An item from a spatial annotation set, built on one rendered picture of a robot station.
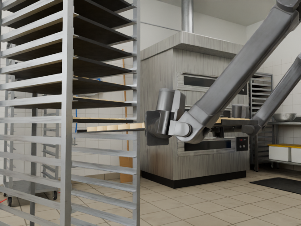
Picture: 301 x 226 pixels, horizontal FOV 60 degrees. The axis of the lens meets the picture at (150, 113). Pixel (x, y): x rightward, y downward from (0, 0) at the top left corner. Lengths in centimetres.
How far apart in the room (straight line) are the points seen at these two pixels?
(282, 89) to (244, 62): 54
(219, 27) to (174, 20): 114
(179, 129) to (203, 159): 318
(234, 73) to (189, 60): 307
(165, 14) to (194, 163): 270
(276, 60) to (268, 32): 516
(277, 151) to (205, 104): 434
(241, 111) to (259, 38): 61
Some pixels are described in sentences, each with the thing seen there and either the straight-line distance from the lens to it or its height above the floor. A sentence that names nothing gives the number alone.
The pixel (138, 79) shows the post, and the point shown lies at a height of 109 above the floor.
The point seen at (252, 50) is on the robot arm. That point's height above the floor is 102.
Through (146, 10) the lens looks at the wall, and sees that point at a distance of 476.
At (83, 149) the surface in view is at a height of 69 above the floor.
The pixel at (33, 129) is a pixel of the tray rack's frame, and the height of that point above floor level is 82.
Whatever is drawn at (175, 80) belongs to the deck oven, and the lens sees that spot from 348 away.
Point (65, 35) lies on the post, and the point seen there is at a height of 121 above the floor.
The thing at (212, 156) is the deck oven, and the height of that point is 38.
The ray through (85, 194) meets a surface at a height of 42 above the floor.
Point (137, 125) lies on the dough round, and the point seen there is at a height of 85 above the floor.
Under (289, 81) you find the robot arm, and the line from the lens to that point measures 114.
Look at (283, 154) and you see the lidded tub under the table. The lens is 488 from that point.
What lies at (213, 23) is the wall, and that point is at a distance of 568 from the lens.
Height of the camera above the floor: 85
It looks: 2 degrees up
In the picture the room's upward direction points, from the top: straight up
